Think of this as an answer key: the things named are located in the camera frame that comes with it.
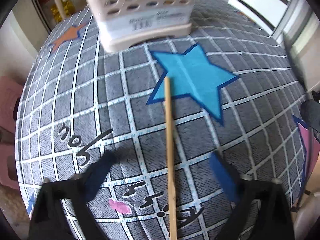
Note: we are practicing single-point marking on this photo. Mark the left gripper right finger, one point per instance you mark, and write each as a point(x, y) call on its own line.
point(273, 220)

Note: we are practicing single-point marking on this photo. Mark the white refrigerator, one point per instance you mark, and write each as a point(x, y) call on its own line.
point(273, 16)

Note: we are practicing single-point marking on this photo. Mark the beige plastic utensil holder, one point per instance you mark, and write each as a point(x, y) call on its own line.
point(124, 23)

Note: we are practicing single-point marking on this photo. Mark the pink plastic stool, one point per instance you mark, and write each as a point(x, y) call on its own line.
point(11, 93)
point(8, 167)

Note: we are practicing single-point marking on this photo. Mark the grey checked tablecloth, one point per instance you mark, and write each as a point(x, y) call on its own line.
point(79, 101)

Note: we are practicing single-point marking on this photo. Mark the bamboo chopstick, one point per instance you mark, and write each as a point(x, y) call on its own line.
point(170, 161)

